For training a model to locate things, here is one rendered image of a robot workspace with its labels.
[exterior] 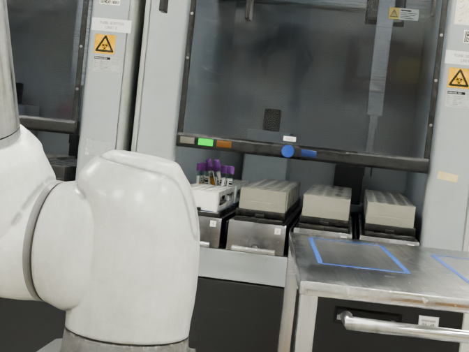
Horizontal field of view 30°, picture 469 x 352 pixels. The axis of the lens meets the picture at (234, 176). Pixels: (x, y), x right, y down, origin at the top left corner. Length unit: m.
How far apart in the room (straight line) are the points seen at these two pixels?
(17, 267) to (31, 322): 1.13
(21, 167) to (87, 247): 0.13
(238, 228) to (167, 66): 0.44
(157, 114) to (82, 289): 1.17
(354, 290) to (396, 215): 0.89
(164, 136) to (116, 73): 0.20
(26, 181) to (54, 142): 1.96
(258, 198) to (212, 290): 0.25
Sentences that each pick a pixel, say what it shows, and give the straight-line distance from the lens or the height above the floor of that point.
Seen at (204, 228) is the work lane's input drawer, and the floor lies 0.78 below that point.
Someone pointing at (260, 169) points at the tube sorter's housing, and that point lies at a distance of 2.73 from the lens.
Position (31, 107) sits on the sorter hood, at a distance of 2.24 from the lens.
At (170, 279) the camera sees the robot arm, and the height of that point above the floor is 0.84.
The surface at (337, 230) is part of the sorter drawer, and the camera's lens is 2.04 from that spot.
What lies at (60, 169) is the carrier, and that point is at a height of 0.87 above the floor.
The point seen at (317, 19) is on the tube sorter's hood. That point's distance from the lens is 2.12.
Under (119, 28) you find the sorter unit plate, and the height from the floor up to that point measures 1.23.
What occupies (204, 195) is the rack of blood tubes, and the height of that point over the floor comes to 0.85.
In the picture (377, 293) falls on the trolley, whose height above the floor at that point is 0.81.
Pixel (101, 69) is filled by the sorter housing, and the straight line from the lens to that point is 2.21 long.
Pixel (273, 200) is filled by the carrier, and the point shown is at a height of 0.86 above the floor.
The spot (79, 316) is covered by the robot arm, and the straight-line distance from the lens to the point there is 1.06.
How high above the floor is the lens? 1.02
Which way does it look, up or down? 3 degrees down
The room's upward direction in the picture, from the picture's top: 6 degrees clockwise
